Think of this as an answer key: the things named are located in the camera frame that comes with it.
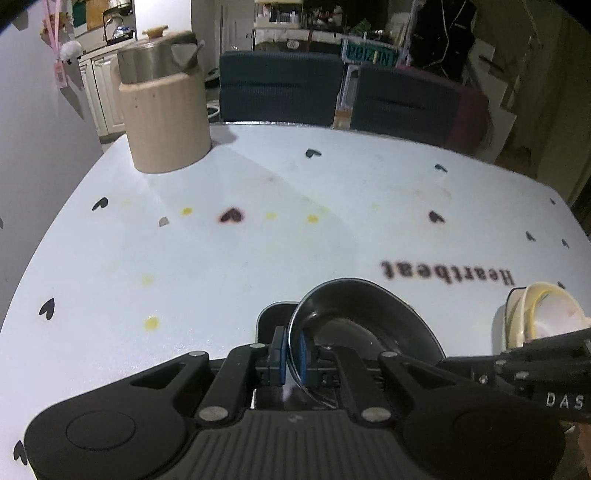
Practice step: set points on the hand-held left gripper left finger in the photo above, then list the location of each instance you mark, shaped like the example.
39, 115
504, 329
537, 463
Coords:
278, 364

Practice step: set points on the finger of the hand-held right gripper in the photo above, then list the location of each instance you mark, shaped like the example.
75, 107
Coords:
471, 371

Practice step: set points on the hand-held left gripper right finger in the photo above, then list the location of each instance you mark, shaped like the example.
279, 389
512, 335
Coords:
305, 364

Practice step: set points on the large rectangular steel tin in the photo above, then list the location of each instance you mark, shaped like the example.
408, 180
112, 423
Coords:
270, 323

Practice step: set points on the lemon-print bowl with yellow rim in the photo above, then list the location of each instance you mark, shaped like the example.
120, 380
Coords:
558, 309

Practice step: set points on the round steel bowl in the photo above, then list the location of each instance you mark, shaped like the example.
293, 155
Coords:
369, 314

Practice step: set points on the maroon chair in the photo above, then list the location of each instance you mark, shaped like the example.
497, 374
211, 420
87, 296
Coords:
475, 120

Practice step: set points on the pet bowl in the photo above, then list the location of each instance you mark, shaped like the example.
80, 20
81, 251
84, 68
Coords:
213, 113

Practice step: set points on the beige ribbed jug steel top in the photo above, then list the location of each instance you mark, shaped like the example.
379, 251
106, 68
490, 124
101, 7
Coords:
166, 120

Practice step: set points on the dark blue chair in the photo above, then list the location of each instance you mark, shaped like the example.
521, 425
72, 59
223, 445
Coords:
401, 106
277, 87

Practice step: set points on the teal sign plate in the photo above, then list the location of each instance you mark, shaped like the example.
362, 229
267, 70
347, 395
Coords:
369, 51

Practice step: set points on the white kitchen base cabinet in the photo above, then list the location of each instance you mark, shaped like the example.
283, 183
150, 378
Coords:
104, 92

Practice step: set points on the black vest with white trim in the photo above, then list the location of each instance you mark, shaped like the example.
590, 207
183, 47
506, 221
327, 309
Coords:
443, 32

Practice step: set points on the cluttered white shelf rack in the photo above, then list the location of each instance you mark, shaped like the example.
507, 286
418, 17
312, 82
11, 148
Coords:
277, 21

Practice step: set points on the white fluffy pompom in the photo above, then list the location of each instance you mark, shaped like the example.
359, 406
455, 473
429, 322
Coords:
71, 50

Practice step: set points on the pink hanging ribbon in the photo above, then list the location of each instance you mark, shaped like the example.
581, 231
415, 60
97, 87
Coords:
56, 46

